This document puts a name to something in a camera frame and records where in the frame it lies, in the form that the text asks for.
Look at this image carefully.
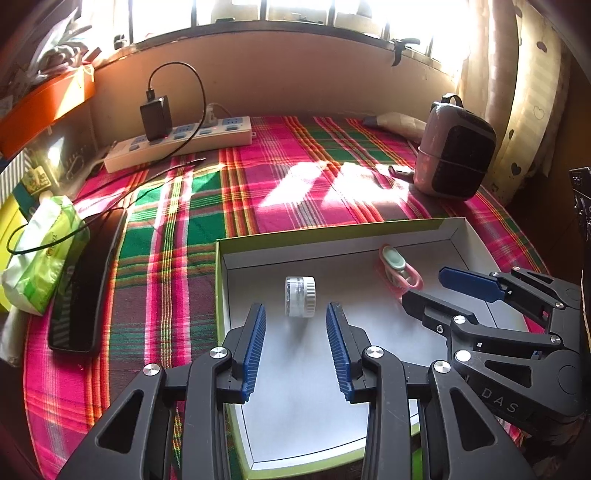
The heart pattern curtain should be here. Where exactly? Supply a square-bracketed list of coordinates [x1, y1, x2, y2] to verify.
[458, 1, 571, 205]

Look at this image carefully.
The white power strip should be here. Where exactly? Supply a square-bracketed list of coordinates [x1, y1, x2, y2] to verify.
[103, 116, 253, 173]

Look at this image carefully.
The window latch handle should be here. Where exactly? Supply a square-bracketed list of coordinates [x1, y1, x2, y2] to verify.
[392, 37, 421, 67]

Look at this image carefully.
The black tablet phone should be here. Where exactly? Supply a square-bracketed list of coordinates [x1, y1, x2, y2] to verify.
[48, 207, 127, 355]

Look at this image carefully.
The black charger adapter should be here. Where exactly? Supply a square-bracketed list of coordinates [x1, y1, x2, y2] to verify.
[140, 88, 172, 141]

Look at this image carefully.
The green tissue pack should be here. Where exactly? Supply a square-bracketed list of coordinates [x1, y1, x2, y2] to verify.
[1, 196, 90, 316]

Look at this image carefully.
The black charger cable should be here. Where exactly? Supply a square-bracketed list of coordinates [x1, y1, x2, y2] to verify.
[6, 61, 209, 256]

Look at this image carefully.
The grey portable space heater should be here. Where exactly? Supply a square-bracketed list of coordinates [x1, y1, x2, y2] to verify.
[389, 93, 497, 201]

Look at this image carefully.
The green white shallow box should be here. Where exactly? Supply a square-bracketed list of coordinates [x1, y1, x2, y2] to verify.
[214, 216, 530, 480]

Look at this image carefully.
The plaid pink green bedsheet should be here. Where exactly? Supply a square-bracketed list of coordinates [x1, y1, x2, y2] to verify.
[23, 116, 546, 479]

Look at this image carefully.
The yellow green box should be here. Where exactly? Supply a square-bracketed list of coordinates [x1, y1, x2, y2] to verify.
[0, 165, 52, 315]

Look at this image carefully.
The pink clip with green pad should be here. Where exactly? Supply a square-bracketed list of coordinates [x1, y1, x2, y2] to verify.
[379, 244, 424, 298]

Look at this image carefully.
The orange tray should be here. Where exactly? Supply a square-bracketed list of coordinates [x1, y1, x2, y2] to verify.
[0, 64, 95, 160]

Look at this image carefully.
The white tape roll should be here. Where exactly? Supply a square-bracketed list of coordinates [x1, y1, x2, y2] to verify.
[284, 276, 317, 318]

